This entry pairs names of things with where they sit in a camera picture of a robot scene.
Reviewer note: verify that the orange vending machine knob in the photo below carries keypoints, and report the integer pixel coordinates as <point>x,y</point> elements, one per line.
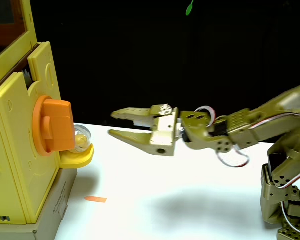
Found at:
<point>57,125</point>

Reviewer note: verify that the yellow toy vending machine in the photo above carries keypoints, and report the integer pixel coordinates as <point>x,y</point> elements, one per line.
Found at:
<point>15,150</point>

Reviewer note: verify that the clear capsule with yellow toy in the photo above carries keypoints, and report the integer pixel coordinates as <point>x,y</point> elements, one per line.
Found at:
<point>82,140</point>

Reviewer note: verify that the yellow dispensing tray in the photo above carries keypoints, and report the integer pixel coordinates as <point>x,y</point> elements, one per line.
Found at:
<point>77,160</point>

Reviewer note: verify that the orange paper arrow marker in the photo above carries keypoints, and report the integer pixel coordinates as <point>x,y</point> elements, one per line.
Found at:
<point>96,199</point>

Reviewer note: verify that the beige cardboard box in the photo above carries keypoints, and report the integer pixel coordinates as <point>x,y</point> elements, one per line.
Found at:
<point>57,200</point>

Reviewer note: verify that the green leaf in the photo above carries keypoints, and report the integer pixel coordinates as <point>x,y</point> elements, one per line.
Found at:
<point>189,9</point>

